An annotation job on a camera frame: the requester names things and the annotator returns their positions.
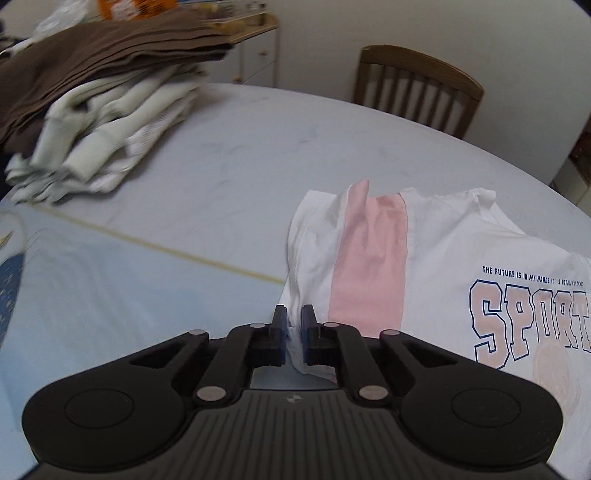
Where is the white pink sport t-shirt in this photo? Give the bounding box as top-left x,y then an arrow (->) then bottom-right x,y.
278,178 -> 591,444

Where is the light blue table mat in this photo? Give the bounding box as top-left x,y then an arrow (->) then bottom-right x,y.
1,203 -> 283,479

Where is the pale green folded sweater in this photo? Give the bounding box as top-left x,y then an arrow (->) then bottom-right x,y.
5,63 -> 205,203

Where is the dark wooden slat chair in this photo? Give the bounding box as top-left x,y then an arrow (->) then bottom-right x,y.
353,45 -> 484,139

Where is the white drawer sideboard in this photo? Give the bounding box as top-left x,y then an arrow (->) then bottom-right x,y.
204,13 -> 280,88

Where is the brown folded garment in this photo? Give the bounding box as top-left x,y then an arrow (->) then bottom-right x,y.
1,8 -> 232,154

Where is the orange snack bag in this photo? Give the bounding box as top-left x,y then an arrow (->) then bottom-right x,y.
96,0 -> 177,21

